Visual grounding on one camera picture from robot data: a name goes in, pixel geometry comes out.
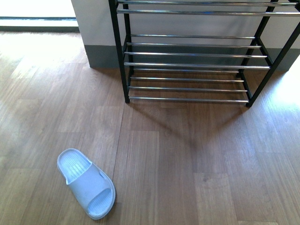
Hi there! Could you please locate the light blue slide slipper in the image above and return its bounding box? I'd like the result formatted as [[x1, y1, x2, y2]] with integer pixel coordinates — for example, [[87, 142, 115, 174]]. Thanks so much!
[[57, 148, 116, 220]]

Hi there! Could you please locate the black metal shoe rack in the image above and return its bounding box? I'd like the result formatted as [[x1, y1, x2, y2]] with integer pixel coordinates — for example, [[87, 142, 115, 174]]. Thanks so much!
[[109, 0, 300, 107]]

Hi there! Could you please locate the black window frame left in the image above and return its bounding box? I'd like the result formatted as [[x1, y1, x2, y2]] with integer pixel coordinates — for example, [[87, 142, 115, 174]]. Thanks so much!
[[0, 16, 79, 33]]

